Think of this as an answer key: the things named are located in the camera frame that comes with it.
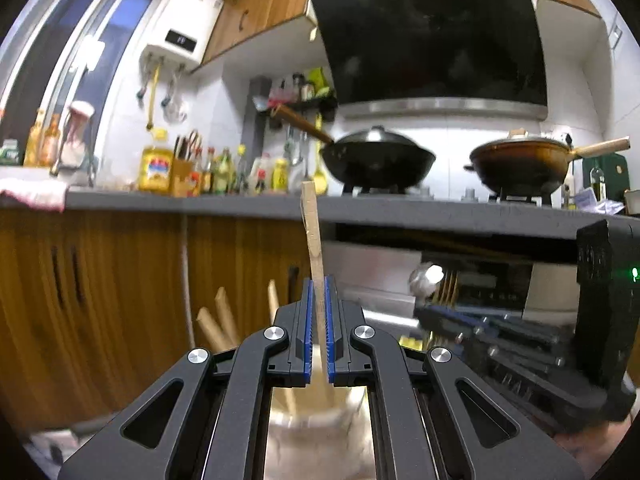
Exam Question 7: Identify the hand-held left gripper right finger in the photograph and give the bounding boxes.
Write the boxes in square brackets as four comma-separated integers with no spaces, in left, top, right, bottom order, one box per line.
[324,275,586,480]

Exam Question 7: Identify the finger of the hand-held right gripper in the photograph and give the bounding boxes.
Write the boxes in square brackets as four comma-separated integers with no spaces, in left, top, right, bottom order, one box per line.
[414,304,577,348]
[425,332,577,377]

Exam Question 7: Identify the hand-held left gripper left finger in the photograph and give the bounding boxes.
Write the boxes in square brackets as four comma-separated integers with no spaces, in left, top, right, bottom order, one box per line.
[57,278,316,480]

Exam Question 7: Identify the gold metal fork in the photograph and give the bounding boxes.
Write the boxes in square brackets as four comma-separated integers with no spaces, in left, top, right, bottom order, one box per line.
[422,269,459,352]

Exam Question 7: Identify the silver metal spoon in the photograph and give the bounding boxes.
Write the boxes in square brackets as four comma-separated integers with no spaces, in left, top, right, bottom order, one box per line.
[409,262,444,297]

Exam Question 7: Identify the wooden chopstick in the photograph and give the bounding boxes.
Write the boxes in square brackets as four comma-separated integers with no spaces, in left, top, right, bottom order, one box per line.
[300,181,332,403]
[214,287,242,347]
[196,307,227,354]
[267,280,282,327]

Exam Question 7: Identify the stainless steel utensil holder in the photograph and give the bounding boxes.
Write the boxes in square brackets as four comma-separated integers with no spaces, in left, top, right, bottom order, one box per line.
[262,340,378,480]

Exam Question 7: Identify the person's right hand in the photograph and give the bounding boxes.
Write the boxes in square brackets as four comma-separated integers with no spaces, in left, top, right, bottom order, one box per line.
[552,420,637,478]

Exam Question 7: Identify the steel built-in sterilizer cabinet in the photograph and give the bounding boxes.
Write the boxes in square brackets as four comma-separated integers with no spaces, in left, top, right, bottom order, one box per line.
[324,236,582,342]

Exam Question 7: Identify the crumpled plastic bag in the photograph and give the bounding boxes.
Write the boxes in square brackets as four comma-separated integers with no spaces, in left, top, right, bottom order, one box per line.
[571,187,627,217]

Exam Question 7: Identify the clear glass bottle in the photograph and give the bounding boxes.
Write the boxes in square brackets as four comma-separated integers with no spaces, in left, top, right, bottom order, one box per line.
[589,164,609,202]

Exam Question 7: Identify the yellow hanging spatula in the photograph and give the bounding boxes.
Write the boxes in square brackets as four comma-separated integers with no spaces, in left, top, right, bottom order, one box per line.
[312,112,329,197]

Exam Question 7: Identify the green cutting board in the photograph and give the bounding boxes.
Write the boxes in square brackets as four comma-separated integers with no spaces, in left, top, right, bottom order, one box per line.
[579,152,629,202]

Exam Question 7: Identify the row of sauce bottles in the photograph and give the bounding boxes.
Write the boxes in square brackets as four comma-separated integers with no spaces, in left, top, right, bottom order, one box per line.
[192,144,292,196]

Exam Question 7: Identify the hanging metal ladle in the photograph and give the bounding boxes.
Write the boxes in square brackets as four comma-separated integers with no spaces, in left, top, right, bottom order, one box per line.
[282,124,307,167]

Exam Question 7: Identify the wooden lower cabinets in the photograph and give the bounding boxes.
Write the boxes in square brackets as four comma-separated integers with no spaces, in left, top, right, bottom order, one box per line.
[0,207,327,437]

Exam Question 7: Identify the metal wok lid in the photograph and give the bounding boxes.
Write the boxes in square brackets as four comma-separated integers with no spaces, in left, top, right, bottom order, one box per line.
[332,126,417,149]

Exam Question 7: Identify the knife block with knives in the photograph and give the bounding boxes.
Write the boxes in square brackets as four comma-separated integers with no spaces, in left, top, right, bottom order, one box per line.
[169,129,204,197]

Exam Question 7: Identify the yellow oil jug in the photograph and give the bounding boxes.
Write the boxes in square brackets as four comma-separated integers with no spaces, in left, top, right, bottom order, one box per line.
[138,144,174,192]

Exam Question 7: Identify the black range hood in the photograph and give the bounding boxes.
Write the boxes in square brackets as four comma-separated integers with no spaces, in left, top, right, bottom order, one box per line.
[307,0,551,121]

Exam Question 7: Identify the cloth-covered kitchen faucet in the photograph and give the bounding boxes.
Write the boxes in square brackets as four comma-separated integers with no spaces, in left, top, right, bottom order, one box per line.
[49,101,97,177]

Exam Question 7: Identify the pink dish cloth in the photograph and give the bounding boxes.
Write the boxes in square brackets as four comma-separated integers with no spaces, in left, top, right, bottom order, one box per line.
[0,177,69,212]

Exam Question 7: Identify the amber oil bottle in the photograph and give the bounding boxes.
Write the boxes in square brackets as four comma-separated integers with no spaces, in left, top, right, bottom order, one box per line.
[24,108,47,167]
[43,112,62,167]

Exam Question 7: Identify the wooden upper cabinet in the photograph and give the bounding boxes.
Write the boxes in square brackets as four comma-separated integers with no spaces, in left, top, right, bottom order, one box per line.
[199,0,602,67]

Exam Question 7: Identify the white water heater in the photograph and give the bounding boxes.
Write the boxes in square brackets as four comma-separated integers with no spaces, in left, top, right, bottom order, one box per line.
[142,0,224,69]

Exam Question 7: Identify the kitchen window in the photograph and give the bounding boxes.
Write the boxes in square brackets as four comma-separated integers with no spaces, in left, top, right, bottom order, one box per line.
[0,0,167,162]

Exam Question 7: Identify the white hose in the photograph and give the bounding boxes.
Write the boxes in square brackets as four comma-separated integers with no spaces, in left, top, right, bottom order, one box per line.
[181,212,197,342]

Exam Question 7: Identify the brown wok wooden handle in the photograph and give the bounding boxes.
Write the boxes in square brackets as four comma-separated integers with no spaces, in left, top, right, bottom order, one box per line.
[464,128,632,199]

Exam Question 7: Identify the black wok with wooden handle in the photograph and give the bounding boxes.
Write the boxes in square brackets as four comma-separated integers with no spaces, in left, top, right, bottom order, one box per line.
[272,105,437,194]

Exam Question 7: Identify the black wall spice rack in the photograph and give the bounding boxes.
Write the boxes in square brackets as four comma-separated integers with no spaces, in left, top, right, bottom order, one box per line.
[249,74,339,132]

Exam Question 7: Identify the yellow gas hose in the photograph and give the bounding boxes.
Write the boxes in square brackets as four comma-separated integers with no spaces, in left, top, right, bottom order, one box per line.
[146,64,162,134]

